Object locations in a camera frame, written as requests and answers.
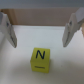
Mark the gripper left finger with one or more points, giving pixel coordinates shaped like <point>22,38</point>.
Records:
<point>10,33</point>

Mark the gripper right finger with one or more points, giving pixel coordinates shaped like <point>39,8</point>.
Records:
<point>69,33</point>

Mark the white plastic box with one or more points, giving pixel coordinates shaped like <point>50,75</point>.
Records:
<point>30,36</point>

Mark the yellow block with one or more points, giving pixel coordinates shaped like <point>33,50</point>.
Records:
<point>40,60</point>

